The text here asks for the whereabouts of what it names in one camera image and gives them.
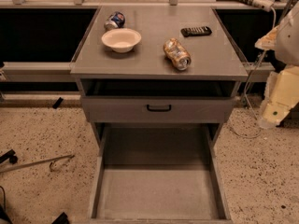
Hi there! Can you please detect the black remote control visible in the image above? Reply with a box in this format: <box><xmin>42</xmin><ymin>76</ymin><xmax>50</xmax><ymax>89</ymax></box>
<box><xmin>180</xmin><ymin>26</ymin><xmax>212</xmax><ymax>37</ymax></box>

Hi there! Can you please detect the black clamp on floor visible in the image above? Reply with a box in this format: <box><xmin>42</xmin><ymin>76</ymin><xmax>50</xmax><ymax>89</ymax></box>
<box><xmin>0</xmin><ymin>149</ymin><xmax>18</xmax><ymax>164</ymax></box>

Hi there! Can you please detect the black object bottom edge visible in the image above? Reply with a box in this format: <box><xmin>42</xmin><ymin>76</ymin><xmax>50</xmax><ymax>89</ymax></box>
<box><xmin>51</xmin><ymin>212</ymin><xmax>70</xmax><ymax>224</ymax></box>

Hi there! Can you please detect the white cable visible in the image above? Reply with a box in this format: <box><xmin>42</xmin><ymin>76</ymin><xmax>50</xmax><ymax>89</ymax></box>
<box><xmin>228</xmin><ymin>7</ymin><xmax>278</xmax><ymax>140</ymax></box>

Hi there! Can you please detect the small black block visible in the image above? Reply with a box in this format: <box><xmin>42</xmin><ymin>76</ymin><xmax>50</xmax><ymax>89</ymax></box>
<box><xmin>52</xmin><ymin>97</ymin><xmax>64</xmax><ymax>109</ymax></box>

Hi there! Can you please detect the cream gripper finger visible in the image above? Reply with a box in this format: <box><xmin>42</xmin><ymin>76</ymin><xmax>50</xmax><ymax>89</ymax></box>
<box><xmin>258</xmin><ymin>66</ymin><xmax>299</xmax><ymax>129</ymax></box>
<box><xmin>255</xmin><ymin>27</ymin><xmax>278</xmax><ymax>50</ymax></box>

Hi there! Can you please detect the closed grey upper drawer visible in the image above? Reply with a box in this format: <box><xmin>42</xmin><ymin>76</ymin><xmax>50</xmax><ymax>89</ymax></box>
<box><xmin>81</xmin><ymin>97</ymin><xmax>234</xmax><ymax>123</ymax></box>

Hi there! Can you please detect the open grey lower drawer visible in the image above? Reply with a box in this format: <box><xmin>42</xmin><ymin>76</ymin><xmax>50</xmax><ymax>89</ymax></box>
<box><xmin>89</xmin><ymin>124</ymin><xmax>234</xmax><ymax>224</ymax></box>

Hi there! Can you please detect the orange soda can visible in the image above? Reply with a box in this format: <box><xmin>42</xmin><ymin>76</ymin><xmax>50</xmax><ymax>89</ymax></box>
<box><xmin>164</xmin><ymin>38</ymin><xmax>192</xmax><ymax>71</ymax></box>

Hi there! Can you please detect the black drawer handle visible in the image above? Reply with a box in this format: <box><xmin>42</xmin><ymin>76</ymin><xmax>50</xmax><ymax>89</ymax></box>
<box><xmin>146</xmin><ymin>105</ymin><xmax>172</xmax><ymax>112</ymax></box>

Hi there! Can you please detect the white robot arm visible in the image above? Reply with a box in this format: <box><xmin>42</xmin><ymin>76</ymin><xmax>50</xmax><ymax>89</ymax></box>
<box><xmin>255</xmin><ymin>2</ymin><xmax>299</xmax><ymax>129</ymax></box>

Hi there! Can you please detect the grey drawer cabinet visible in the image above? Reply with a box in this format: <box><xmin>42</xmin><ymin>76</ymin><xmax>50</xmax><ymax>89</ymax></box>
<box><xmin>70</xmin><ymin>5</ymin><xmax>249</xmax><ymax>224</ymax></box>

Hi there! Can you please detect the metal rod on floor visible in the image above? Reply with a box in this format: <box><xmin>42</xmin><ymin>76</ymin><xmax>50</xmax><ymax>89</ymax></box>
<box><xmin>0</xmin><ymin>154</ymin><xmax>75</xmax><ymax>174</ymax></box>

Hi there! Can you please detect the white bowl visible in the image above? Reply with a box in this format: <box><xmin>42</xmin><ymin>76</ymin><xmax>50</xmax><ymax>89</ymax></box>
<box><xmin>101</xmin><ymin>28</ymin><xmax>141</xmax><ymax>53</ymax></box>

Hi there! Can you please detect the blue soda can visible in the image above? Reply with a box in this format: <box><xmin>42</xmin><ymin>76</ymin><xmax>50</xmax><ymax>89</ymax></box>
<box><xmin>104</xmin><ymin>11</ymin><xmax>125</xmax><ymax>31</ymax></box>

